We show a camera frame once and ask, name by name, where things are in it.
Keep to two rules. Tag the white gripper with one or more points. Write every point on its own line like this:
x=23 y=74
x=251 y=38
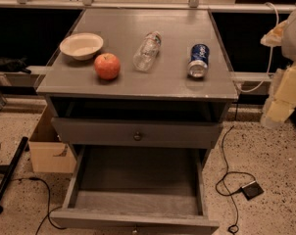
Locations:
x=294 y=38

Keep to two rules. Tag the red apple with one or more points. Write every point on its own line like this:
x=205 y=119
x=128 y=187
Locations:
x=107 y=66

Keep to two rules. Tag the grey drawer cabinet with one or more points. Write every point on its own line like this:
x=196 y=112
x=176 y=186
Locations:
x=173 y=89

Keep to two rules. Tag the open grey lower drawer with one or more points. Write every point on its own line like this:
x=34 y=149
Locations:
x=138 y=191

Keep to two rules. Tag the closed grey upper drawer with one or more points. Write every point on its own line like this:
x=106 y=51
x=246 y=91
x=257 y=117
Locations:
x=140 y=133

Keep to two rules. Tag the blue soda can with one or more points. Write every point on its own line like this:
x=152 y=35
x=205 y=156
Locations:
x=199 y=61

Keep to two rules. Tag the black foot pedal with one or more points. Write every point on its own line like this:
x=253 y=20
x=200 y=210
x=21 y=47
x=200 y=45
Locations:
x=252 y=190

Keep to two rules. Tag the clear plastic water bottle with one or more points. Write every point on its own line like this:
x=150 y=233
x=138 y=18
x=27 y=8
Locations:
x=146 y=54

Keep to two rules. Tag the white paper bowl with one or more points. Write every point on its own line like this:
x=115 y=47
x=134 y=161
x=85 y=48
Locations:
x=81 y=46

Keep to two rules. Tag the cardboard box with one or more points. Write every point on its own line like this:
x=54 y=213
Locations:
x=47 y=152

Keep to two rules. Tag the black bag on shelf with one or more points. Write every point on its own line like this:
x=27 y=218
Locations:
x=13 y=65

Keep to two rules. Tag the black metal stand bar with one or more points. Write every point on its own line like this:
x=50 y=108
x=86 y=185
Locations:
x=7 y=170

